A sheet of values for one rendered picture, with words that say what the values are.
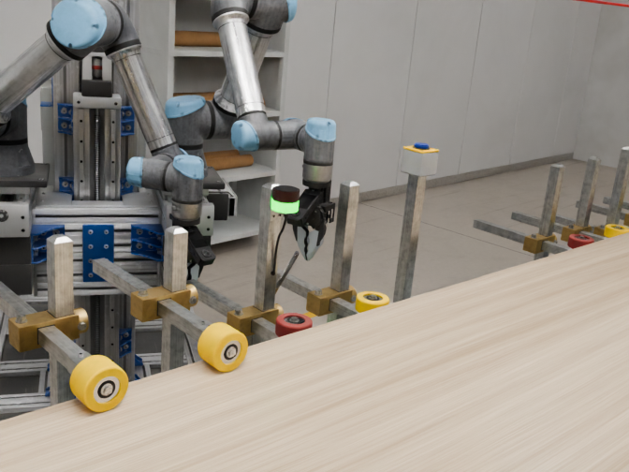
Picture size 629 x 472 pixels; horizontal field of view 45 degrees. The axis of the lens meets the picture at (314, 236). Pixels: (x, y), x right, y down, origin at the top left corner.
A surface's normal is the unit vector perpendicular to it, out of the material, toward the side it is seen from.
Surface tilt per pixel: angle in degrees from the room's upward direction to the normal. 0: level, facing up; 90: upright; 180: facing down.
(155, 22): 90
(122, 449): 0
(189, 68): 90
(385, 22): 90
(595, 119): 90
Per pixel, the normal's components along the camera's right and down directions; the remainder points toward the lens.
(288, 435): 0.08, -0.95
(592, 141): -0.69, 0.16
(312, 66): 0.72, 0.26
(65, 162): 0.29, 0.31
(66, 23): -0.11, 0.21
